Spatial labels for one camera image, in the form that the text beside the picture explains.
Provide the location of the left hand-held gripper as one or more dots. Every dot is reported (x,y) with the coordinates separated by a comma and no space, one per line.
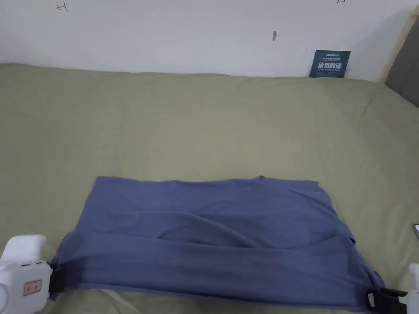
(23,278)

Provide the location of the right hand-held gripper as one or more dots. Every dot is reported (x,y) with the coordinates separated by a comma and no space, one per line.
(413,294)

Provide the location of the dark blue shirt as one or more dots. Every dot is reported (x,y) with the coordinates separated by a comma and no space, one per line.
(209,242)

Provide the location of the phone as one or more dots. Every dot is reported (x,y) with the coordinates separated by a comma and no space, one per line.
(416,231)

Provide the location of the bed with pale green sheet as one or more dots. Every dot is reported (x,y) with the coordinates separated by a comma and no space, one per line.
(196,124)

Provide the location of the grey padded headboard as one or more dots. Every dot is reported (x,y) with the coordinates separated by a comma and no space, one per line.
(404,65)

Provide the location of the dark blue printed card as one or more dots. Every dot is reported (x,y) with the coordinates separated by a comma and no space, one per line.
(330,64)

